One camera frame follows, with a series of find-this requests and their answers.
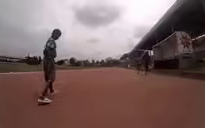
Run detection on person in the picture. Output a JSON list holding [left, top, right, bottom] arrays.
[[37, 28, 63, 105], [141, 50, 152, 75]]

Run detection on row of trees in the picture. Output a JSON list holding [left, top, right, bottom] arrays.
[[24, 54, 123, 67]]

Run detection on white box structure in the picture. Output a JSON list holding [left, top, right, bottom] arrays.
[[152, 31, 194, 70]]

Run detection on distant low building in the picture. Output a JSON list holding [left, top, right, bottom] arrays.
[[0, 54, 26, 64]]

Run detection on grey stadium grandstand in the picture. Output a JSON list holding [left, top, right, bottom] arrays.
[[119, 0, 205, 73]]

